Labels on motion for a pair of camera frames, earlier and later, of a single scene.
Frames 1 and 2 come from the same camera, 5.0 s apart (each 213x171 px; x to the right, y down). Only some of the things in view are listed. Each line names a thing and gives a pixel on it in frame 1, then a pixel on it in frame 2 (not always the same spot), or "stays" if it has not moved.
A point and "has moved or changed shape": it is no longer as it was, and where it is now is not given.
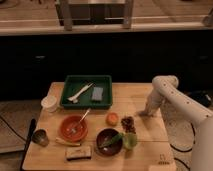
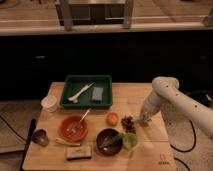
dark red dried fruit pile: x=128 y=124 stays
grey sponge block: x=97 y=93 stays
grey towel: x=143 y=113 has moved or changed shape
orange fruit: x=112 y=119 stays
